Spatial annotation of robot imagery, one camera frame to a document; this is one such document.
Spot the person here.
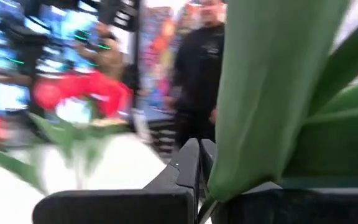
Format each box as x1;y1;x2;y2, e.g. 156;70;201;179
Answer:
166;0;227;150

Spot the black drawer cabinet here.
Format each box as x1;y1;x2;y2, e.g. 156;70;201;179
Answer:
147;116;180;159

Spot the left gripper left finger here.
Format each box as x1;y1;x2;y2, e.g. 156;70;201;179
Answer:
32;138;201;224

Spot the pink artificial tulip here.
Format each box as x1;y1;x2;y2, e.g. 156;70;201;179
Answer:
197;0;358;224

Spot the colourful patterned cloth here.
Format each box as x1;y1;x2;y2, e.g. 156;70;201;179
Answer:
141;6;198;110

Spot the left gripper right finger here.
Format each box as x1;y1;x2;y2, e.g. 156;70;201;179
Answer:
200;139;358;224

